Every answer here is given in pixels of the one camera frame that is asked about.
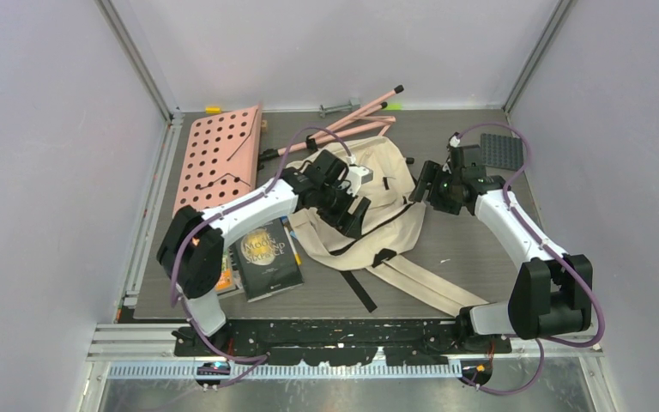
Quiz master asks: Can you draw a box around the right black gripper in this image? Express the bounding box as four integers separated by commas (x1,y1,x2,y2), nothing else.
408,161,462,216

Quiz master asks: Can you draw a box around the pink folding stand tripod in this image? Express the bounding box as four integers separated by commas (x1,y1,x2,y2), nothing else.
258,84,405,163

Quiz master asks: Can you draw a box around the grey metal bolt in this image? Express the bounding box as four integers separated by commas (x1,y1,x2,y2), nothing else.
318,98,360,118

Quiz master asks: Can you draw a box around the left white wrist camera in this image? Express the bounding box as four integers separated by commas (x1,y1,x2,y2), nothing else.
342,165,373,196

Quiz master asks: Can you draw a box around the pink perforated music stand desk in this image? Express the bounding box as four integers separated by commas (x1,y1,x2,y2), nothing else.
173,104,263,211

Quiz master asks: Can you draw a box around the orange treehouse book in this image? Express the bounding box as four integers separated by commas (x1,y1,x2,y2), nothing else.
215,253,239,297

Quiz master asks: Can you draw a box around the black moon and sixpence book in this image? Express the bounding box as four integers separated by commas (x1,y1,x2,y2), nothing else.
230,218,305,302

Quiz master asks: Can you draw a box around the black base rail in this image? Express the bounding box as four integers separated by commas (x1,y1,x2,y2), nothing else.
172,318,511,367

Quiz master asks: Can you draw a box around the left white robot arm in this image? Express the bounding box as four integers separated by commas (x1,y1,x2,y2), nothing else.
156,150,373,355

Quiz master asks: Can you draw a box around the white marker yellow cap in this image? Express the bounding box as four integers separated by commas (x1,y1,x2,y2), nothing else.
281,216,302,266

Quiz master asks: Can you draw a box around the beige canvas backpack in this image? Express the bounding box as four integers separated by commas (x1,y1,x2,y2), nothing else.
288,136,485,316

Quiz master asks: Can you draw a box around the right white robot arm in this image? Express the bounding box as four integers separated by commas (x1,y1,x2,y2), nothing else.
410,145,593,353

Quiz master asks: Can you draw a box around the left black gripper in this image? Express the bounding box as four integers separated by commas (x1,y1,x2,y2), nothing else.
316,180,370,240

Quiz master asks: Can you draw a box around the grey lego baseplate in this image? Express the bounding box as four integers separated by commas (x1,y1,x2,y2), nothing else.
481,133,525,171

